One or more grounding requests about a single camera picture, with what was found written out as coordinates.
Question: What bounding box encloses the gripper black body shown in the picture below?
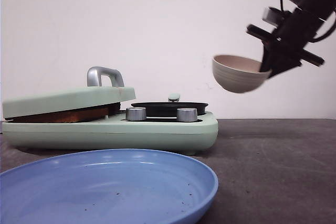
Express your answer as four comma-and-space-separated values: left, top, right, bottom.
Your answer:
247, 7, 328, 66

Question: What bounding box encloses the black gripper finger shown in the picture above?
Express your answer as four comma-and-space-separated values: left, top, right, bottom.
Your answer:
268, 59, 301, 78
259, 44, 272, 72

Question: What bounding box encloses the beige ribbed ceramic bowl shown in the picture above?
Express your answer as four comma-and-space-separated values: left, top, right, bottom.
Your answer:
212, 55, 271, 93

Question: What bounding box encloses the white bread slice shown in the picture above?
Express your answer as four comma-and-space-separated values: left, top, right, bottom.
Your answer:
5, 106, 109, 123

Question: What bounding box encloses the breakfast maker hinged lid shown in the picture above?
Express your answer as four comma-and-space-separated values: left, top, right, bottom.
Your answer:
2, 67, 135, 120

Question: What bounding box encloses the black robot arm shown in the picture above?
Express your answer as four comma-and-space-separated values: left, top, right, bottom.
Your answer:
247, 0, 335, 78

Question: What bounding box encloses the mint green breakfast maker base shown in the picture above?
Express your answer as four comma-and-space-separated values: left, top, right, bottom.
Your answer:
2, 112, 218, 154

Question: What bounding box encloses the right silver control knob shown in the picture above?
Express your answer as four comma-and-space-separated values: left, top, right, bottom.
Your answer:
176, 108, 198, 122

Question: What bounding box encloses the silver control knob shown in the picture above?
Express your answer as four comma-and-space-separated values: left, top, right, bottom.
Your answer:
125, 107, 146, 121
176, 108, 198, 122

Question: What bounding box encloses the black round frying pan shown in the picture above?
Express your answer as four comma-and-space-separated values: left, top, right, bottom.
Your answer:
131, 93, 208, 117

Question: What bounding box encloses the left silver control knob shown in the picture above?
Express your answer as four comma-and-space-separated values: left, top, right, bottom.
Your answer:
125, 107, 146, 121

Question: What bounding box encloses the blue round plate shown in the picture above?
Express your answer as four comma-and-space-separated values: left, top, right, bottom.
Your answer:
1, 149, 218, 223

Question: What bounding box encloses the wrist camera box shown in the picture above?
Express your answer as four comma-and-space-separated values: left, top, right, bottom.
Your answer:
262, 7, 283, 26

